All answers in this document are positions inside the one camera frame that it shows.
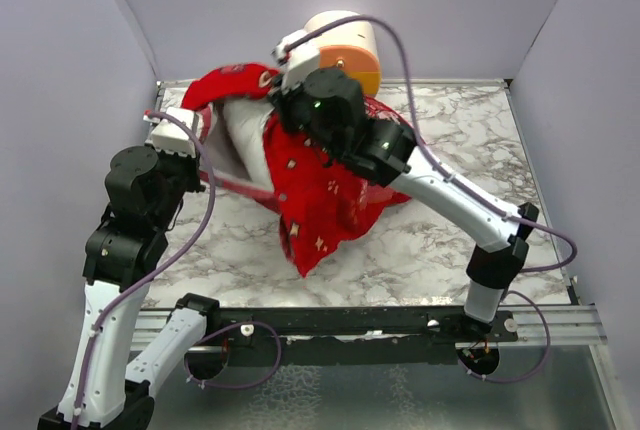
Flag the white pillow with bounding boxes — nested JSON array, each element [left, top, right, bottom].
[[204, 98, 274, 193]]

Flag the red printed pillowcase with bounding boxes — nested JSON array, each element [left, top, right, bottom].
[[181, 63, 409, 276]]

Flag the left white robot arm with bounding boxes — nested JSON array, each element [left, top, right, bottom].
[[38, 146, 221, 429]]

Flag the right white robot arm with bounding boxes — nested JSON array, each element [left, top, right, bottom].
[[268, 68, 539, 341]]

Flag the white cylindrical drawer cabinet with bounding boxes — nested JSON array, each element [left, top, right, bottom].
[[312, 21, 381, 97]]

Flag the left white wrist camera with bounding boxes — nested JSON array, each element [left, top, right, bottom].
[[143, 107, 203, 158]]

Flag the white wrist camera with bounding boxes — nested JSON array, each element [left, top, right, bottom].
[[272, 30, 320, 94], [143, 107, 203, 158]]

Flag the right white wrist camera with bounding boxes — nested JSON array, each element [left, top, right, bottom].
[[272, 30, 320, 94]]

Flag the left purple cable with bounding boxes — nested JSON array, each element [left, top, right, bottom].
[[69, 109, 282, 430]]

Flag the purple cable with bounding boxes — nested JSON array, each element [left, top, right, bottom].
[[69, 109, 282, 430], [287, 13, 579, 385]]

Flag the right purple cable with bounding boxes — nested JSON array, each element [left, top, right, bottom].
[[287, 13, 579, 385]]

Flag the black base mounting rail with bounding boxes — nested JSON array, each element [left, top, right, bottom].
[[176, 294, 517, 367]]

